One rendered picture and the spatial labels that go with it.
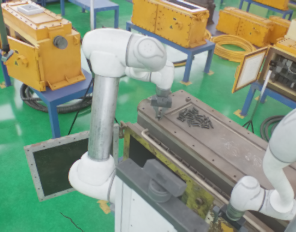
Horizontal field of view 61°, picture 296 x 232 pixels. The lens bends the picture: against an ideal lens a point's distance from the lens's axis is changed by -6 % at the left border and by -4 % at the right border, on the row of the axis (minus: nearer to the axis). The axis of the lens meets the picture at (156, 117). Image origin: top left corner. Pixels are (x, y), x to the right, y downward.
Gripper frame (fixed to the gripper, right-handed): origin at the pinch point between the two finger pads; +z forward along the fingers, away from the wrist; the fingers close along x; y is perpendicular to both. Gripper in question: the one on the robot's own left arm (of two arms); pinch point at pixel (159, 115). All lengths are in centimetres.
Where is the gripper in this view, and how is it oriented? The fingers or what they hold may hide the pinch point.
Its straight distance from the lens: 173.4
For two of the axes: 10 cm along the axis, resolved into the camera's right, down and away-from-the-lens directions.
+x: -9.9, -1.1, -0.4
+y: 0.3, -6.0, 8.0
